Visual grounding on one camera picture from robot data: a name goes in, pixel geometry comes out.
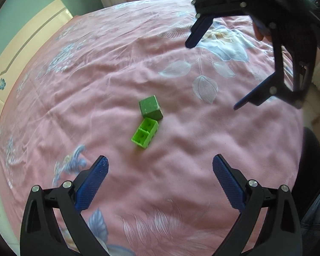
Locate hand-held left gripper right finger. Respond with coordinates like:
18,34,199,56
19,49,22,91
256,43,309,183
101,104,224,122
212,154,303,256

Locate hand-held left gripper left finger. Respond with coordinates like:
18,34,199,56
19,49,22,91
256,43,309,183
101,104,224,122
19,155,110,256

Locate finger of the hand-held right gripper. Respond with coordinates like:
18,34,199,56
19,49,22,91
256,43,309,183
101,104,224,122
185,0,247,49
233,22,319,111

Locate light green two-cell block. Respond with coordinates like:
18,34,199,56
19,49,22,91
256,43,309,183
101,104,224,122
131,117,160,150

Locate dark green cube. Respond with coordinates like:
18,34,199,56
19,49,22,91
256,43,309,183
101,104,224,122
139,95,164,120

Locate person's right hand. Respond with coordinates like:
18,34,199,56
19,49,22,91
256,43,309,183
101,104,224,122
253,20,272,41

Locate person's black garment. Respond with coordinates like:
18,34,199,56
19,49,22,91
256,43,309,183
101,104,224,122
300,126,320,218

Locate grey blue cloth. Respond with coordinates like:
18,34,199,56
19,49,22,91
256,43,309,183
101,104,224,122
300,183,320,247

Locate pink floral blanket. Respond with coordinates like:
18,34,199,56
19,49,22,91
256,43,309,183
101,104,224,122
0,0,314,256

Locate beige wooden headboard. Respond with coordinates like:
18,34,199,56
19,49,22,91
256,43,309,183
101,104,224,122
0,0,74,129

